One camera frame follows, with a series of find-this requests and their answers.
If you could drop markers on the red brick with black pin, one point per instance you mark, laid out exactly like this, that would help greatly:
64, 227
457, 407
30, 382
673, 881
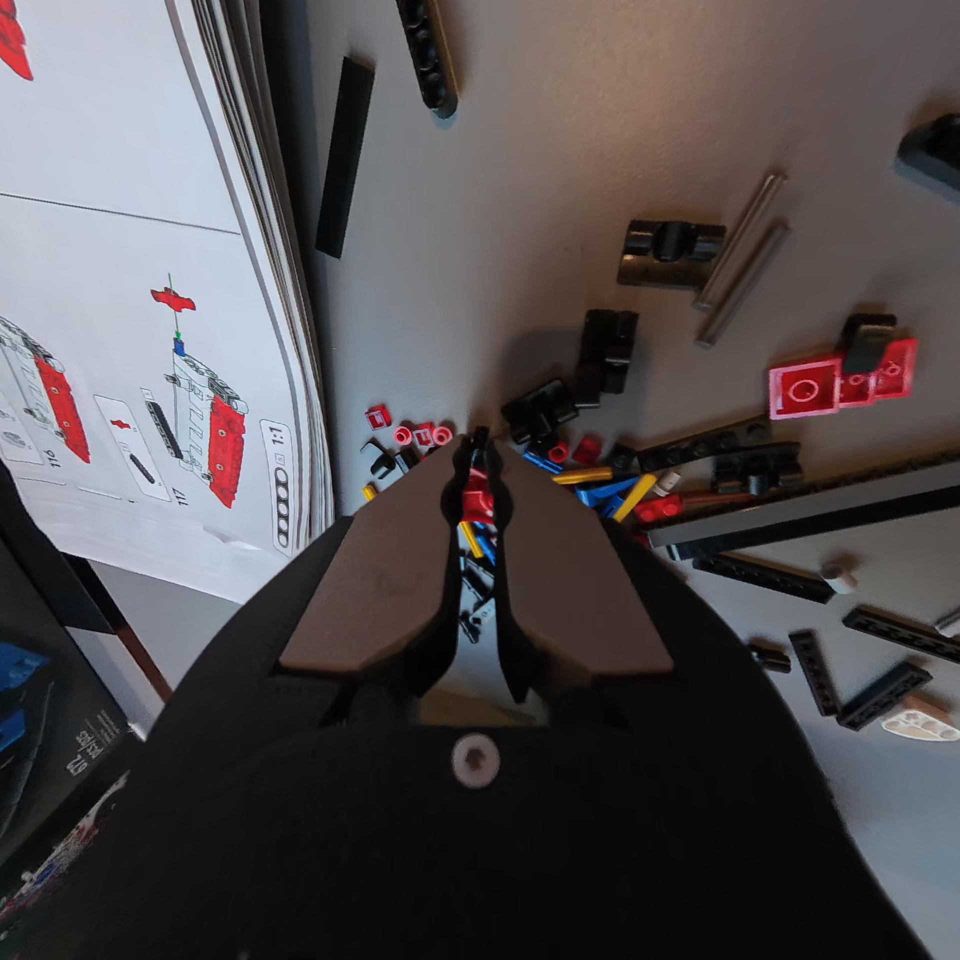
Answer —
475, 499

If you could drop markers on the pile of brick pieces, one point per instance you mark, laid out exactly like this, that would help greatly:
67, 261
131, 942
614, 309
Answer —
810, 382

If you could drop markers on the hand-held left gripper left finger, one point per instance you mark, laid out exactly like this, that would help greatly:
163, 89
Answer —
375, 592

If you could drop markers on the grey desk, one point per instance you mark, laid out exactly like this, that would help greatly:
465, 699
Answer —
562, 150

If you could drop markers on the open instruction booklet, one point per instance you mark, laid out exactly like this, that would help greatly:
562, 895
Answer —
112, 225

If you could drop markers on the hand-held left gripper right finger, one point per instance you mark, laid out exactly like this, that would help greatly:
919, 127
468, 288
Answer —
585, 592

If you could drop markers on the black toy set box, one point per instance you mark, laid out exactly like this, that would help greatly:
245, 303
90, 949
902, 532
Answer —
45, 712

